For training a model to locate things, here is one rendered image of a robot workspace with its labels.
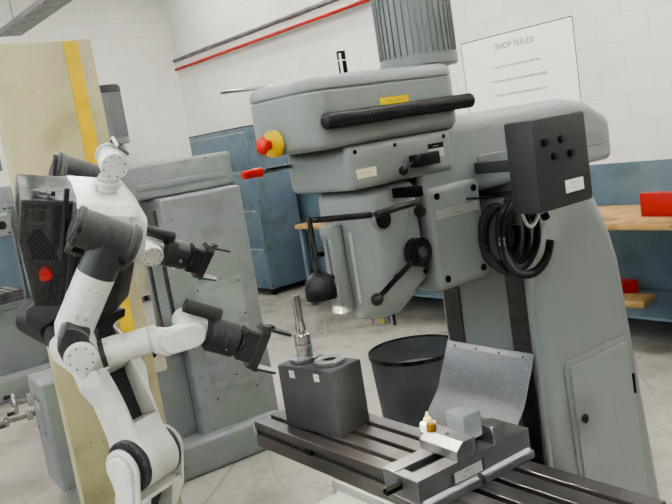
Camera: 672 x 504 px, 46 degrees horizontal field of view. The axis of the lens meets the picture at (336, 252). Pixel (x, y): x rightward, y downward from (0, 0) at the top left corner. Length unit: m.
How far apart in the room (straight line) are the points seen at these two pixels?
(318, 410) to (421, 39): 1.02
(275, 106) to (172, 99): 10.01
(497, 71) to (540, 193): 5.32
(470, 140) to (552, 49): 4.74
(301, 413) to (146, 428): 0.44
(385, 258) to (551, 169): 0.43
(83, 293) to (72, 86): 1.69
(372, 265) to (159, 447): 0.76
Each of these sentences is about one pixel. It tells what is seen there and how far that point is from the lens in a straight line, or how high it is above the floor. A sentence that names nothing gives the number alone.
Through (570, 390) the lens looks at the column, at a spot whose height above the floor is 0.99.
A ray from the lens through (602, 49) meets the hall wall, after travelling 6.47.
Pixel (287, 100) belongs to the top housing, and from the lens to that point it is 1.72.
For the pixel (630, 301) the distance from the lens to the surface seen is 5.91.
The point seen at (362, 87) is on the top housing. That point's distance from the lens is 1.77.
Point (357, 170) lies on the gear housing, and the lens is 1.75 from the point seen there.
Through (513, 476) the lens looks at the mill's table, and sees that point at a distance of 1.86.
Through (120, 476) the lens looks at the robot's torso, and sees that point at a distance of 2.15.
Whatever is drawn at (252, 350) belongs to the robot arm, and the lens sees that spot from 2.00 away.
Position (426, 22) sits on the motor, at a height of 1.99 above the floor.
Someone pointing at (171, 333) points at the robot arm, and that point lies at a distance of 1.90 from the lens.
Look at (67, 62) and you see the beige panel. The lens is 3.44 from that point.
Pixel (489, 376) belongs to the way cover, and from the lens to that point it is 2.23.
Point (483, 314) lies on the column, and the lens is 2.24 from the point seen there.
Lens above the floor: 1.76
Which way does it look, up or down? 9 degrees down
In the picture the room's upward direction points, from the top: 9 degrees counter-clockwise
